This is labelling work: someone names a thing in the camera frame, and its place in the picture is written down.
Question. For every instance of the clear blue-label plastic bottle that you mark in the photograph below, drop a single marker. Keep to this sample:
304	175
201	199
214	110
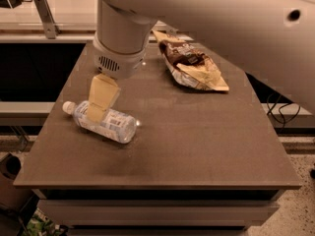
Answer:
115	125

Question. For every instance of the grey table lower frame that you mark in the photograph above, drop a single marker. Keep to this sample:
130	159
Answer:
196	213

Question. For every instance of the left metal railing bracket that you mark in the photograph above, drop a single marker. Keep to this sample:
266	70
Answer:
49	26

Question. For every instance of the brown chip bag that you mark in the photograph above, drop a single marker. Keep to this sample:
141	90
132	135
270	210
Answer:
188	65

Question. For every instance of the dark bin at left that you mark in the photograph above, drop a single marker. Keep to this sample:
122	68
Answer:
10	196

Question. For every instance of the green packaging on floor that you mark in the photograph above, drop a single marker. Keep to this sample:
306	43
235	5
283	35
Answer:
41	225

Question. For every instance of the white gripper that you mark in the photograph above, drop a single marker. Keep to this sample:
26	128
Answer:
117	64

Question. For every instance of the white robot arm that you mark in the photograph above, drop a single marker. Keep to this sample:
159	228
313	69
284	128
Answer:
272	40

